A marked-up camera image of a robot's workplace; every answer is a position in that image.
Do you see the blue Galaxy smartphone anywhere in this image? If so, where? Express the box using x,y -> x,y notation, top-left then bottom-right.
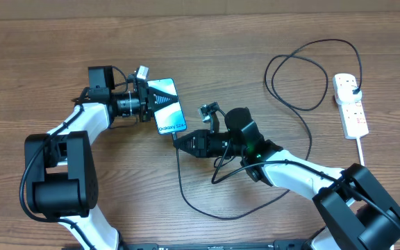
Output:
147,78 -> 187,135

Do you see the black USB charging cable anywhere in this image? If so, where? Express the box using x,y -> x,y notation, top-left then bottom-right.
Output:
170,38 -> 364,221

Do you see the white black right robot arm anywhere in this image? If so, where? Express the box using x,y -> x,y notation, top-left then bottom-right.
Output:
174,107 -> 400,249

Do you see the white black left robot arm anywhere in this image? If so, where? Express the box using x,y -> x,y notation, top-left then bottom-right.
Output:
19,65 -> 186,249

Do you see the white power strip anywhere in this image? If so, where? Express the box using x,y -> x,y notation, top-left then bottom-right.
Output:
332,72 -> 370,140

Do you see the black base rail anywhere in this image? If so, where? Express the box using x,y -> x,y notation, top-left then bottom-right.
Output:
119,239 -> 306,250

